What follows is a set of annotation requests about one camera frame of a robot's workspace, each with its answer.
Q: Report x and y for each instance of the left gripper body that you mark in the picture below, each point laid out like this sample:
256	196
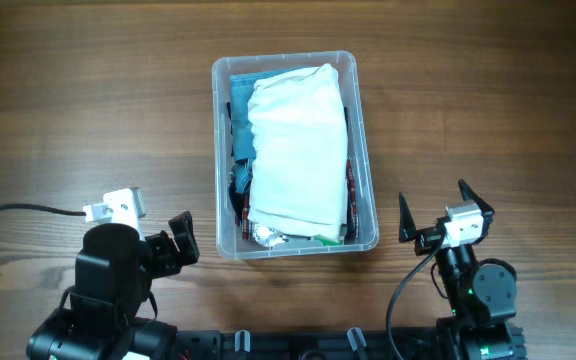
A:
164	260

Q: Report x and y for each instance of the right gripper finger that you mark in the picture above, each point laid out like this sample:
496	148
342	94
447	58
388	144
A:
468	194
407	227

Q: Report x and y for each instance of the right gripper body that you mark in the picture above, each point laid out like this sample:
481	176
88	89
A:
427	238

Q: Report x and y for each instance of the white printed t-shirt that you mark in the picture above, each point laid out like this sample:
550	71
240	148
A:
270	238

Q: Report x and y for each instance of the black garment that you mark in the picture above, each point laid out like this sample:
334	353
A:
229	200

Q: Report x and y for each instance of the cream cloth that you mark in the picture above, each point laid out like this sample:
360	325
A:
300	138

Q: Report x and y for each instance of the blue jeans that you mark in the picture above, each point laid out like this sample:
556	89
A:
241	90

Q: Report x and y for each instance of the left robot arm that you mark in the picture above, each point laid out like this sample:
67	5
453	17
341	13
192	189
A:
97	316

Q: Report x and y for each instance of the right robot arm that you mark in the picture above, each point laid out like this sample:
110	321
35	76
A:
481	293

